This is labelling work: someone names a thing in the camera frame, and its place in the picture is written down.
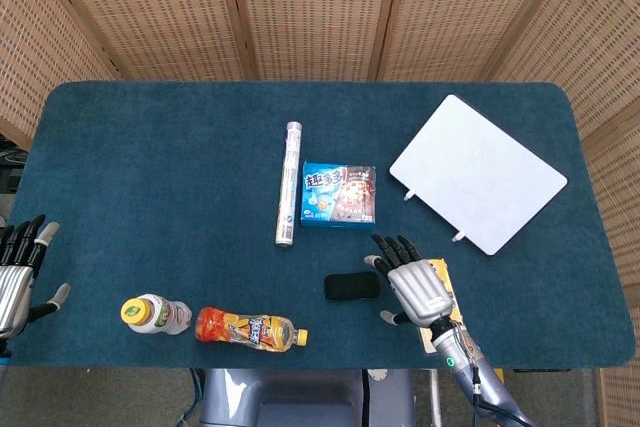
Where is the grey robot torso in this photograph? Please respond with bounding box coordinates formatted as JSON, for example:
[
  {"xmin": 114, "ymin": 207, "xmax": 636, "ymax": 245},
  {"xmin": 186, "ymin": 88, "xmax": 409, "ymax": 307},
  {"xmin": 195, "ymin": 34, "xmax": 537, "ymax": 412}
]
[{"xmin": 198, "ymin": 368, "xmax": 416, "ymax": 427}]

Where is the yellow razor blister pack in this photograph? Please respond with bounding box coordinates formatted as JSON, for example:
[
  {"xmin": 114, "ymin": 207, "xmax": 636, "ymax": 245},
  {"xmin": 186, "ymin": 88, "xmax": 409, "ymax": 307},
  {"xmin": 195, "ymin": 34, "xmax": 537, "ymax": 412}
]
[{"xmin": 418, "ymin": 257, "xmax": 466, "ymax": 356}]

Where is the white board with feet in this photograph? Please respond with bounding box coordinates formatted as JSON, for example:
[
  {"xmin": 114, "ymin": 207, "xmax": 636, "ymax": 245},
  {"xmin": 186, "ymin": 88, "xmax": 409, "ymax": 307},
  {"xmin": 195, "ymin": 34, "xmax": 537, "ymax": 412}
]
[{"xmin": 388, "ymin": 93, "xmax": 569, "ymax": 257}]

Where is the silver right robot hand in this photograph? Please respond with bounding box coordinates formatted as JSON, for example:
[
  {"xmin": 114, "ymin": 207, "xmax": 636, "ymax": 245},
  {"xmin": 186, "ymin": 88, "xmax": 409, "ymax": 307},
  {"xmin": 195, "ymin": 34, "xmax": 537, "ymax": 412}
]
[{"xmin": 363, "ymin": 233, "xmax": 462, "ymax": 328}]

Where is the woven rattan folding screen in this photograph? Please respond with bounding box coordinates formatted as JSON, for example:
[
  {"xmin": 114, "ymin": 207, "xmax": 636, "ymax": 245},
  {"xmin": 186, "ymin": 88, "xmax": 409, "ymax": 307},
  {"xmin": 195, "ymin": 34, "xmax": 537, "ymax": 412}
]
[{"xmin": 0, "ymin": 0, "xmax": 640, "ymax": 427}]

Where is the clear plastic wrapped roll tube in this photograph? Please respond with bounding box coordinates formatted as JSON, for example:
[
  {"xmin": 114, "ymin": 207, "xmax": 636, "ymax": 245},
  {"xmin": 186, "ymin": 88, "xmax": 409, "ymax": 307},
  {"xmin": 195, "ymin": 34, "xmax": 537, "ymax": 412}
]
[{"xmin": 274, "ymin": 120, "xmax": 304, "ymax": 247}]

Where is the orange iced tea bottle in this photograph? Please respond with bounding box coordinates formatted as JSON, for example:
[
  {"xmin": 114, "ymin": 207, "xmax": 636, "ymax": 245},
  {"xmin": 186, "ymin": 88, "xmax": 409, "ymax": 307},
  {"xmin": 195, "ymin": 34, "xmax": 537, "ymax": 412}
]
[{"xmin": 194, "ymin": 306, "xmax": 309, "ymax": 353}]

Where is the teal table cloth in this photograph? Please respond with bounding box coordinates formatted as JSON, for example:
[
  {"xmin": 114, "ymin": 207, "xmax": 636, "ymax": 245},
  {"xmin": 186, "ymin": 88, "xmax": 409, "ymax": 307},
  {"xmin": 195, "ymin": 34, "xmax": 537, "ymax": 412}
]
[{"xmin": 8, "ymin": 80, "xmax": 636, "ymax": 371}]

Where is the white drink bottle green label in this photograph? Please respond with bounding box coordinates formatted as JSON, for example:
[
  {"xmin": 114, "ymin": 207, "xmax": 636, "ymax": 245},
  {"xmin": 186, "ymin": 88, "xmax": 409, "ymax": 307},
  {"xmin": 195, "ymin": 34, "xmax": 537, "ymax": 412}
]
[{"xmin": 119, "ymin": 293, "xmax": 193, "ymax": 337}]

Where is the blue cookie box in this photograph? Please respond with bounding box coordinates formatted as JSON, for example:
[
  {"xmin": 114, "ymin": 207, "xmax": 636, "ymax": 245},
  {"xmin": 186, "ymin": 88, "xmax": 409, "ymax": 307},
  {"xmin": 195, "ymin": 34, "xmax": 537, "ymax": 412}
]
[{"xmin": 300, "ymin": 161, "xmax": 377, "ymax": 230}]

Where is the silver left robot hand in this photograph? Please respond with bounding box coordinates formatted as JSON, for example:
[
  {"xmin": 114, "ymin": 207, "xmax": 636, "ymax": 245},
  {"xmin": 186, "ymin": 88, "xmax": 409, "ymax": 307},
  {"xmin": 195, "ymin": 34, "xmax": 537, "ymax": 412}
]
[{"xmin": 0, "ymin": 214, "xmax": 72, "ymax": 341}]

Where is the black felt whiteboard eraser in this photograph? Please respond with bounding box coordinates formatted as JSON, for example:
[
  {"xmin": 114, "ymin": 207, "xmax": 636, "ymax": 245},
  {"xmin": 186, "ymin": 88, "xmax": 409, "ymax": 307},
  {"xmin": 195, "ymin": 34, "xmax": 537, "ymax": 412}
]
[{"xmin": 323, "ymin": 270, "xmax": 381, "ymax": 302}]

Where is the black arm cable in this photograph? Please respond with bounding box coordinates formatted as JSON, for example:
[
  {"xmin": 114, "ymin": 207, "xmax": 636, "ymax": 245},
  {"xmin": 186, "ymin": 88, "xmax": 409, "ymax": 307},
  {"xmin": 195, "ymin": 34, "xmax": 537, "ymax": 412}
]
[{"xmin": 467, "ymin": 364, "xmax": 539, "ymax": 427}]

